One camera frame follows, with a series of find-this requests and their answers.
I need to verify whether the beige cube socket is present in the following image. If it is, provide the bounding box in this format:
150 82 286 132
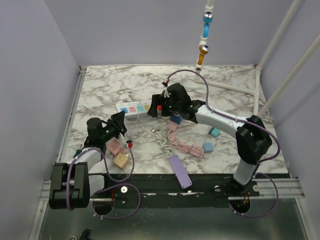
113 152 130 170

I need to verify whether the white power strip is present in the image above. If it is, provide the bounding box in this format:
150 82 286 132
115 99 152 119

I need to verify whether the white coiled power cable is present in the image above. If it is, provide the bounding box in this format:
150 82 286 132
151 127 174 156

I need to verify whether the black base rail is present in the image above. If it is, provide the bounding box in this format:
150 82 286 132
92 173 260 214

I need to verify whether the light blue plug adapter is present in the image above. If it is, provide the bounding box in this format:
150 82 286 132
202 142 214 154

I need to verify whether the teal plug adapter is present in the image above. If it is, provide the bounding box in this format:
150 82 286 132
208 127 220 138

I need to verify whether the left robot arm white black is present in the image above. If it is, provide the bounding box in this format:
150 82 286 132
49 111 127 211

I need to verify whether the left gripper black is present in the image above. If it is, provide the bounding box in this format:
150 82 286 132
101 111 127 143

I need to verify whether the purple USB power strip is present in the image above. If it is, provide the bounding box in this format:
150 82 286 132
168 154 193 189

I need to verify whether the pink cube socket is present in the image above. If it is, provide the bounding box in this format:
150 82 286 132
106 139 124 156

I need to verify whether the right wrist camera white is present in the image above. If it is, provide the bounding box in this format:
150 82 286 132
162 79 170 98

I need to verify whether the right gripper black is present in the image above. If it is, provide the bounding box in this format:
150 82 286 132
148 93 182 117

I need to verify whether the blue cube socket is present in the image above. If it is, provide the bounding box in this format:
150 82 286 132
169 115 183 125

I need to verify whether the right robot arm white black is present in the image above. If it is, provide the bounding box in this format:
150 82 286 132
147 83 272 196

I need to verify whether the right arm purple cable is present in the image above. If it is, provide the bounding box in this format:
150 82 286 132
162 69 281 218

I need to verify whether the pink power cable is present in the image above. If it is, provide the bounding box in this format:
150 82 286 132
167 129 205 159

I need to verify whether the blue orange pipe stand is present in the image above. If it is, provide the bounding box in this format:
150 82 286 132
195 0 214 73

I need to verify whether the pink power strip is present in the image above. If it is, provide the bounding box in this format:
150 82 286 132
167 121 178 132

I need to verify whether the white PVC pipe frame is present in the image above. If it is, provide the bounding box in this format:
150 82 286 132
193 0 320 118

